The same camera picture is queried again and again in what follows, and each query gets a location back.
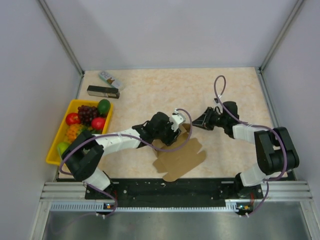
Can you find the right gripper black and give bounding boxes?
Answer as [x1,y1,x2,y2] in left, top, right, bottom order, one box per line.
[191,107,228,131]

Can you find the brown cardboard paper box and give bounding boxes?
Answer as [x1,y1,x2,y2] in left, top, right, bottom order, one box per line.
[152,123,207,182]

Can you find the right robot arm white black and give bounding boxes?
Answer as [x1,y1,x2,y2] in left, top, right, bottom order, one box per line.
[192,101,300,198]

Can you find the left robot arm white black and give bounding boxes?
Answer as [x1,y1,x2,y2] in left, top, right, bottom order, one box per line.
[61,111,186,199]

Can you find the teal white snack box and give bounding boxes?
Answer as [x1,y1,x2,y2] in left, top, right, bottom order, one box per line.
[98,71,125,90]

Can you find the black rectangular box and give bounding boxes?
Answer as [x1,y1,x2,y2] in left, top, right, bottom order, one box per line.
[87,85,120,99]

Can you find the green toy lime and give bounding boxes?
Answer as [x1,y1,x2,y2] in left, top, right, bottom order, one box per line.
[97,99,111,115]

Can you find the red toy tomato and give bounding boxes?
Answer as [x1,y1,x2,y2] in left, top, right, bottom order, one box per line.
[91,117,106,131]

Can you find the purple toy grapes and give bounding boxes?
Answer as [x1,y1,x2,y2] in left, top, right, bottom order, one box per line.
[77,105,100,126]

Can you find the orange toy pineapple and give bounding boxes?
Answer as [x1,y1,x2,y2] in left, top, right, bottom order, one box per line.
[65,124,92,143]

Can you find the red toy apple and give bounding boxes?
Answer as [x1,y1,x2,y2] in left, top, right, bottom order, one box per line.
[65,112,81,126]

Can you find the green toy pear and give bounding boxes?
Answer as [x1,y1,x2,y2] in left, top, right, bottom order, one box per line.
[56,141,70,157]

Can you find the yellow plastic tray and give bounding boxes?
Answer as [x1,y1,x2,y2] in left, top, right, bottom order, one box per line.
[45,99,98,166]

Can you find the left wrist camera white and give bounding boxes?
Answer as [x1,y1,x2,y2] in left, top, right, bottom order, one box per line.
[169,108,186,132]

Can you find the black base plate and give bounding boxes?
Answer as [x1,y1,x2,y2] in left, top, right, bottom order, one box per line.
[84,177,263,208]

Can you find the grey cable duct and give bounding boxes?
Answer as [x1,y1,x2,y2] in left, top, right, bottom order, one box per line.
[50,201,250,213]

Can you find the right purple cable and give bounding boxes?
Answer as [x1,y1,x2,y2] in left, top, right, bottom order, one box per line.
[214,75,288,218]

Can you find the aluminium frame rail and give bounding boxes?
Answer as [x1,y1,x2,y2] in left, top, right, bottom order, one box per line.
[40,179,313,208]

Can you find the right frame post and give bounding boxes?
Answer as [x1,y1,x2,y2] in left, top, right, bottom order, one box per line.
[258,0,306,74]

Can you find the frame post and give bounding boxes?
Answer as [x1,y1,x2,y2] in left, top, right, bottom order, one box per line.
[36,0,84,77]
[258,0,306,74]

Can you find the left frame post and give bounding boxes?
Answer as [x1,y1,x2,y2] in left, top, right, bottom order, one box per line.
[36,0,84,77]

